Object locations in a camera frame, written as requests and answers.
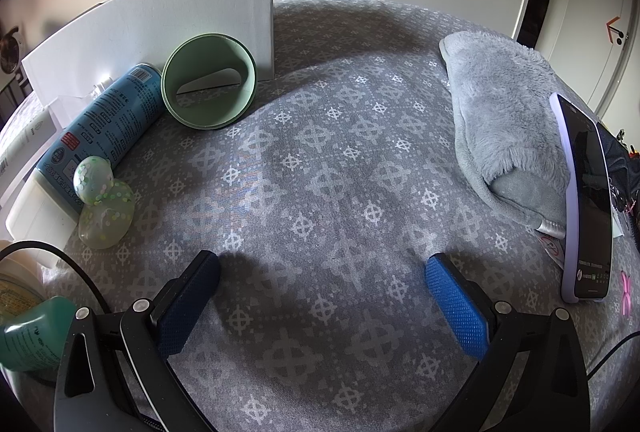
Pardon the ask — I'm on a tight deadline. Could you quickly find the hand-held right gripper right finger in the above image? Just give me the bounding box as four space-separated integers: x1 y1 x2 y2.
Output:
425 253 587 432

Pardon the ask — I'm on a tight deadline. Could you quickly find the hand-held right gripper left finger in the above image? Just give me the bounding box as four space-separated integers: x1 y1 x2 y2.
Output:
54 250 222 432

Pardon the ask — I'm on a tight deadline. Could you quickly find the clear confetti duck toy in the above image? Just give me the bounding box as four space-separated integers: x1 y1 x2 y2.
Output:
73 156 136 250

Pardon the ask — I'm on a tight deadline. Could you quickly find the green bottle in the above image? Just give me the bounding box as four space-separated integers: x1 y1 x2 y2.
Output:
0 296 78 373

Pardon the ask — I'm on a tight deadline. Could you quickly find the lavender rectangular box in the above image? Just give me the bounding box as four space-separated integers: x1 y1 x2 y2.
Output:
549 92 615 303

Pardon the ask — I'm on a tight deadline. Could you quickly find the blue spray can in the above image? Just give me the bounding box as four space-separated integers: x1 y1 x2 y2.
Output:
6 64 166 267

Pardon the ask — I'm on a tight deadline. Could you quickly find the white cardboard box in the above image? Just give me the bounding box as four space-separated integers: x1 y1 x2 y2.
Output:
21 0 276 125

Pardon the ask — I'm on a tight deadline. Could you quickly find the white card red sign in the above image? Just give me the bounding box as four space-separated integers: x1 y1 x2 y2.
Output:
537 232 568 270

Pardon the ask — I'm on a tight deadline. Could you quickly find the pink ribbon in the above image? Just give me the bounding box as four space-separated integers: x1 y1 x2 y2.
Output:
619 272 633 315

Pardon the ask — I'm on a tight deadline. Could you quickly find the white round jar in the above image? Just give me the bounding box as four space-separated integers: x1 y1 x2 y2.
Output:
0 239 48 313

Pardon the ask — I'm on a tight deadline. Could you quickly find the grey patterned bedsheet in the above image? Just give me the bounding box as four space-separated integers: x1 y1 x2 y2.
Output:
0 0 640 432

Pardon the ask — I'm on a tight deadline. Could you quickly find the grey fluffy towel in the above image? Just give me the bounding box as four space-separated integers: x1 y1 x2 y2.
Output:
439 32 571 233

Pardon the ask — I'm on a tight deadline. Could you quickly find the green cup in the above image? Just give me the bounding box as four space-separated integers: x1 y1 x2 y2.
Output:
161 33 258 131

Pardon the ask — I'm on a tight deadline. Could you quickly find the round gold-framed mirror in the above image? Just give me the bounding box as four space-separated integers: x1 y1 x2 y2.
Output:
0 26 21 72

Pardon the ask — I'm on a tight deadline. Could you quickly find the white door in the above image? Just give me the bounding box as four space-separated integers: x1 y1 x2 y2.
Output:
540 0 640 123

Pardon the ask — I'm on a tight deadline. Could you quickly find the black cable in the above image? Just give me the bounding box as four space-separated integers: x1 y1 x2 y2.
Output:
0 240 166 432
584 334 640 383

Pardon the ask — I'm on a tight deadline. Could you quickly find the black bag with keychain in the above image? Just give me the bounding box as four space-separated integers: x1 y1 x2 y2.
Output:
597 122 640 237

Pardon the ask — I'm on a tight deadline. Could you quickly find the black metal bed frame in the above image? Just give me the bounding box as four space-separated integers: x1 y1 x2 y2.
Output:
0 79 33 110

